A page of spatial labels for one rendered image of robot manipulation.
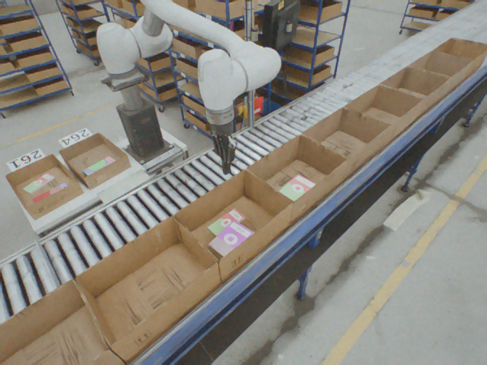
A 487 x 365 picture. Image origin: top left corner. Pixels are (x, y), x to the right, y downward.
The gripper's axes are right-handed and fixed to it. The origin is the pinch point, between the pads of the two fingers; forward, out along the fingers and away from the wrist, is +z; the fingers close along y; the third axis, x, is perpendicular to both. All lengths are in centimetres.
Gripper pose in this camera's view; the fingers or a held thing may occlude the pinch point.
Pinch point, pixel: (226, 166)
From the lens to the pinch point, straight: 108.2
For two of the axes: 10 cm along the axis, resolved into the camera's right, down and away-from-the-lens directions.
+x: 7.5, -4.9, 4.4
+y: 6.6, 4.9, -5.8
